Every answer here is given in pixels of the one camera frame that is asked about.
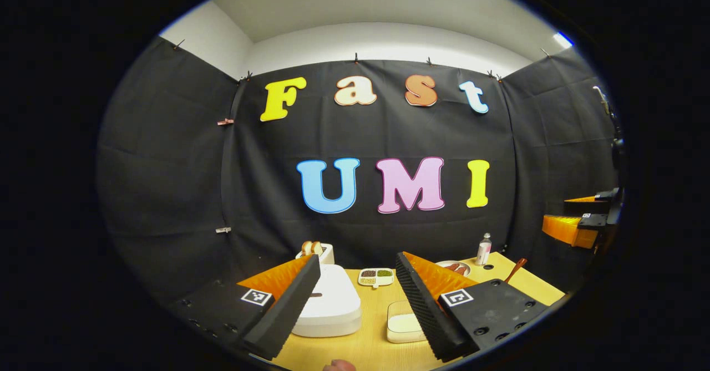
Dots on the white toaster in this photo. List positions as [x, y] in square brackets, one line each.
[328, 255]

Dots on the small ceiling light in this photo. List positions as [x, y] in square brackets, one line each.
[563, 40]

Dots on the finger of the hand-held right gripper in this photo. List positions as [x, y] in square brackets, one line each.
[566, 229]
[604, 196]

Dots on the white round plate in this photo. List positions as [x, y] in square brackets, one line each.
[468, 269]

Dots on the clear rice container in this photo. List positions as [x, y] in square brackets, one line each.
[402, 324]

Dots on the brown wooden spoon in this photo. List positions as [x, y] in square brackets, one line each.
[518, 265]

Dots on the red sausage piece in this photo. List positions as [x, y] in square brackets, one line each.
[450, 266]
[460, 270]

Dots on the toasted bread slice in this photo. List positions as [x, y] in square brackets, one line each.
[307, 247]
[317, 247]

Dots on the small clear bottle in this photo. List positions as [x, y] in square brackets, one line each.
[483, 252]

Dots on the black backdrop cloth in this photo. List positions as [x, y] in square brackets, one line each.
[166, 182]

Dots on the white rice cooker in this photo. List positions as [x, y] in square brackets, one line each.
[333, 304]

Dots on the white divided bean dish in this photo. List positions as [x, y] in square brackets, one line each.
[376, 276]

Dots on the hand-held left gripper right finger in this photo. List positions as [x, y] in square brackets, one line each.
[424, 310]

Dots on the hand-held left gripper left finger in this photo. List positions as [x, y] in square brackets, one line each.
[288, 310]

